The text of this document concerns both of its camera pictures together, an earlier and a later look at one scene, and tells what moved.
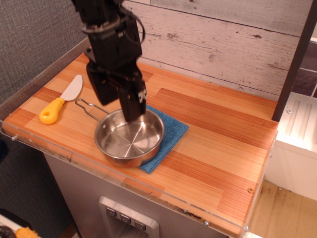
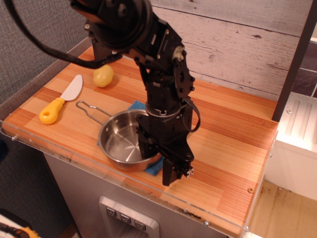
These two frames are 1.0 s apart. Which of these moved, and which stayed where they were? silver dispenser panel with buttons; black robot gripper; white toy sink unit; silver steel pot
Moved: black robot gripper
Stayed: silver steel pot; silver dispenser panel with buttons; white toy sink unit
